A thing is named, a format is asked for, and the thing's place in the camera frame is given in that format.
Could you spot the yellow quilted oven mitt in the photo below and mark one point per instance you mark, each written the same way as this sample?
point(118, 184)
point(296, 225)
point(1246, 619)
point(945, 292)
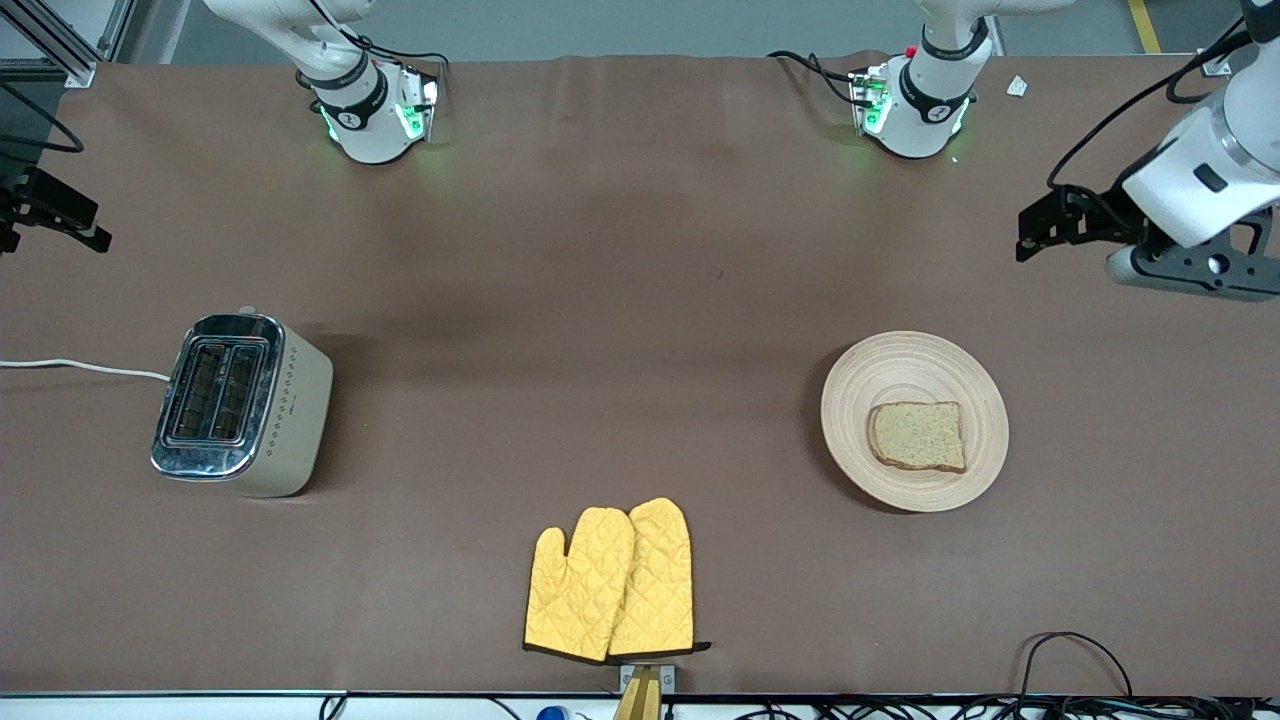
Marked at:
point(660, 580)
point(575, 590)

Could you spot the brown toast slice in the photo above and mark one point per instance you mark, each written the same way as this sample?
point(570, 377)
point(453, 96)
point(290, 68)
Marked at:
point(918, 437)

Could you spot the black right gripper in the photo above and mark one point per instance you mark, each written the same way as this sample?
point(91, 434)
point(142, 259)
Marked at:
point(30, 192)

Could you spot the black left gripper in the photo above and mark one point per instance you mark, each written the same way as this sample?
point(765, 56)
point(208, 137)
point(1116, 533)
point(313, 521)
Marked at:
point(1103, 222)

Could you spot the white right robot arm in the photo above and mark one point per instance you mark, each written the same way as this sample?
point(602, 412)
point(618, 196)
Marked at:
point(370, 130)

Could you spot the round wooden plate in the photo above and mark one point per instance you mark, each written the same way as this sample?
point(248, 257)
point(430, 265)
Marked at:
point(900, 365)

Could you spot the aluminium frame profile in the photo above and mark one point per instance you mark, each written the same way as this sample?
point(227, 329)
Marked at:
point(60, 50)
point(1216, 65)

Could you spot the small white paper scrap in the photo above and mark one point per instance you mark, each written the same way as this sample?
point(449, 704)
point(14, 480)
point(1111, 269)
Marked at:
point(1017, 86)

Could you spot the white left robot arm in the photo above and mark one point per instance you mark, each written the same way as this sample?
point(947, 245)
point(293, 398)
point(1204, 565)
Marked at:
point(930, 120)

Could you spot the cream and chrome toaster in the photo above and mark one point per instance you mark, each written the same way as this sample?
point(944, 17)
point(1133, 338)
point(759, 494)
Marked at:
point(290, 420)

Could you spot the metal arm base connector panel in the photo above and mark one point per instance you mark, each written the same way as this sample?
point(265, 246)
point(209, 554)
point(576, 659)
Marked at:
point(418, 105)
point(870, 100)

